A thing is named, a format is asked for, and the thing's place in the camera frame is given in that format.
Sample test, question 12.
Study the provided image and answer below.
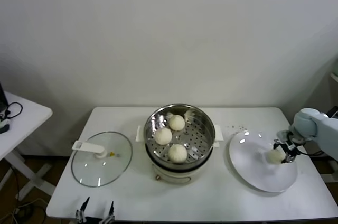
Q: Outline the black looped cable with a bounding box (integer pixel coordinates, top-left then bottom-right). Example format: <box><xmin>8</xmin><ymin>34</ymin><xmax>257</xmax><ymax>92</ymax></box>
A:
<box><xmin>4</xmin><ymin>101</ymin><xmax>23</xmax><ymax>119</ymax></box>

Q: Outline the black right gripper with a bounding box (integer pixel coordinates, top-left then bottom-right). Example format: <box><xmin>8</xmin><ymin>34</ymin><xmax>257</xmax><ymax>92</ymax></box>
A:
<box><xmin>273</xmin><ymin>139</ymin><xmax>301</xmax><ymax>165</ymax></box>

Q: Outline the white floor cable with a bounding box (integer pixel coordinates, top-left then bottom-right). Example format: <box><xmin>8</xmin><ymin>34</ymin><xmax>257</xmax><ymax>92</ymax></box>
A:
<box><xmin>10</xmin><ymin>198</ymin><xmax>49</xmax><ymax>216</ymax></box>

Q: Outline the white side table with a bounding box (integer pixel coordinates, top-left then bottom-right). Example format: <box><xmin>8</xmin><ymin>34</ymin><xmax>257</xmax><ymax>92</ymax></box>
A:
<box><xmin>0</xmin><ymin>91</ymin><xmax>56</xmax><ymax>198</ymax></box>

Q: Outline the dark laptop screen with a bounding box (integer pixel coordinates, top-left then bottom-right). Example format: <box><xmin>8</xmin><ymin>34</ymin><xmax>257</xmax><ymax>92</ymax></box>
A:
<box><xmin>0</xmin><ymin>82</ymin><xmax>8</xmax><ymax>113</ymax></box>

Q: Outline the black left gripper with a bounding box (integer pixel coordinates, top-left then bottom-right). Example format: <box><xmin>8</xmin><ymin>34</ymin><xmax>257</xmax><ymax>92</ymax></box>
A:
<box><xmin>76</xmin><ymin>196</ymin><xmax>116</xmax><ymax>224</ymax></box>

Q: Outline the black power adapter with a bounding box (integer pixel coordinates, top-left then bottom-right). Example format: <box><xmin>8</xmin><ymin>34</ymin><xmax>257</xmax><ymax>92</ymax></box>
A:
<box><xmin>326</xmin><ymin>106</ymin><xmax>338</xmax><ymax>119</ymax></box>

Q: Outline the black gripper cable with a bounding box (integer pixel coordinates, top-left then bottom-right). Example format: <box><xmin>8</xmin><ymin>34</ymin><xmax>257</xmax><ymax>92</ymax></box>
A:
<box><xmin>299</xmin><ymin>142</ymin><xmax>326</xmax><ymax>156</ymax></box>

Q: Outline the white steamed baozi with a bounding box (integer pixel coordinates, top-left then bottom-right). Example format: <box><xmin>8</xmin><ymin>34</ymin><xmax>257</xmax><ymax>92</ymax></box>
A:
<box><xmin>168</xmin><ymin>115</ymin><xmax>185</xmax><ymax>132</ymax></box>
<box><xmin>268</xmin><ymin>149</ymin><xmax>286</xmax><ymax>165</ymax></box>
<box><xmin>168</xmin><ymin>144</ymin><xmax>188</xmax><ymax>163</ymax></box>
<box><xmin>154</xmin><ymin>127</ymin><xmax>173</xmax><ymax>145</ymax></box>

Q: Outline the black floor cable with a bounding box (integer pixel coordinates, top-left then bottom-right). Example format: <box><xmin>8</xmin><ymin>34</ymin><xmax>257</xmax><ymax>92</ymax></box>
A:
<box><xmin>10</xmin><ymin>164</ymin><xmax>21</xmax><ymax>201</ymax></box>

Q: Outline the glass lid with white handle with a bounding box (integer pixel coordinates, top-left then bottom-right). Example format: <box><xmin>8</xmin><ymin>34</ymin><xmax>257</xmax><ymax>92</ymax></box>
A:
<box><xmin>70</xmin><ymin>131</ymin><xmax>133</xmax><ymax>188</ymax></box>

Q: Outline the stainless steel steamer basket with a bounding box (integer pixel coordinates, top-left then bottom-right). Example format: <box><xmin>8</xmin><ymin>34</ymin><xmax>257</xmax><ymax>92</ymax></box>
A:
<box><xmin>135</xmin><ymin>104</ymin><xmax>224</xmax><ymax>169</ymax></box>

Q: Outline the white floor stand base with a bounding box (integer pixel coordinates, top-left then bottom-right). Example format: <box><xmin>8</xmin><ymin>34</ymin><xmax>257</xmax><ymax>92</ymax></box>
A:
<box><xmin>327</xmin><ymin>160</ymin><xmax>338</xmax><ymax>182</ymax></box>

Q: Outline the white electric cooker base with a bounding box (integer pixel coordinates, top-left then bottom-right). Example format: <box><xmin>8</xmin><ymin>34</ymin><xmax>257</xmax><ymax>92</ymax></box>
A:
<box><xmin>144</xmin><ymin>142</ymin><xmax>221</xmax><ymax>184</ymax></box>

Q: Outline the white round plate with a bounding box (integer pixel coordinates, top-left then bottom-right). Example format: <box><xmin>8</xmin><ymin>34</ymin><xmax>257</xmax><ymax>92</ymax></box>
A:
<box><xmin>228</xmin><ymin>130</ymin><xmax>298</xmax><ymax>192</ymax></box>

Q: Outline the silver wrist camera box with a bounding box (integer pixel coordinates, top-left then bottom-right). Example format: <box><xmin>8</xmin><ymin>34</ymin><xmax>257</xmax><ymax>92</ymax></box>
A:
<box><xmin>276</xmin><ymin>130</ymin><xmax>293</xmax><ymax>143</ymax></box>

